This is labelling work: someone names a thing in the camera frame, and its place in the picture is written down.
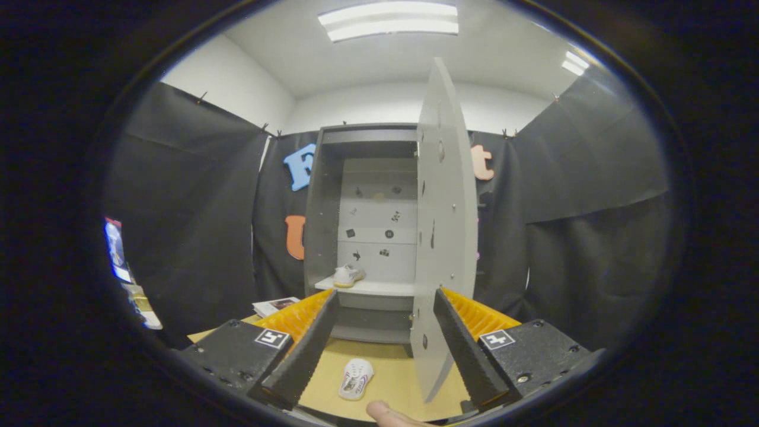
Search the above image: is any large ceiling light panel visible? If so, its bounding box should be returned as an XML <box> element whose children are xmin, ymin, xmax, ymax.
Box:
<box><xmin>317</xmin><ymin>1</ymin><xmax>460</xmax><ymax>42</ymax></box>

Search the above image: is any small ceiling light panel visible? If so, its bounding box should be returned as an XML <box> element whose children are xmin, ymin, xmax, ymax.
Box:
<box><xmin>561</xmin><ymin>50</ymin><xmax>591</xmax><ymax>77</ymax></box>

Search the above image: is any printed magazine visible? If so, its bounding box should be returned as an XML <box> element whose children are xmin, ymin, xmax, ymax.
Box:
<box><xmin>252</xmin><ymin>297</ymin><xmax>301</xmax><ymax>319</ymax></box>

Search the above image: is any grey shoe cabinet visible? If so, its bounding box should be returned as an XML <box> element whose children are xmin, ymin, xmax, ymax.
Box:
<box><xmin>304</xmin><ymin>123</ymin><xmax>419</xmax><ymax>345</ymax></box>

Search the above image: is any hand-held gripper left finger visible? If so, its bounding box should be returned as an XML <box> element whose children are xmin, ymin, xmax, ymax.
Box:
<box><xmin>178</xmin><ymin>289</ymin><xmax>341</xmax><ymax>411</ymax></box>

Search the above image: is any black backdrop cloth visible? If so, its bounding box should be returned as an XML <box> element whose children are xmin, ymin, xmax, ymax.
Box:
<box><xmin>104</xmin><ymin>65</ymin><xmax>671</xmax><ymax>350</ymax></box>

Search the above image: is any yellow white box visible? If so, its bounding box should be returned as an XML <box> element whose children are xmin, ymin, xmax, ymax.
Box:
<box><xmin>122</xmin><ymin>283</ymin><xmax>162</xmax><ymax>330</ymax></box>

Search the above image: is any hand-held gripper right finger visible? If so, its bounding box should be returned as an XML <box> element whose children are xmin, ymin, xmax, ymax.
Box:
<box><xmin>433</xmin><ymin>288</ymin><xmax>607</xmax><ymax>414</ymax></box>

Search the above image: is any white canvas shoe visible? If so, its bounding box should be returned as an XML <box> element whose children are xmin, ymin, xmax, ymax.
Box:
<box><xmin>338</xmin><ymin>358</ymin><xmax>375</xmax><ymax>401</ymax></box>
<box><xmin>333</xmin><ymin>264</ymin><xmax>366</xmax><ymax>289</ymax></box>

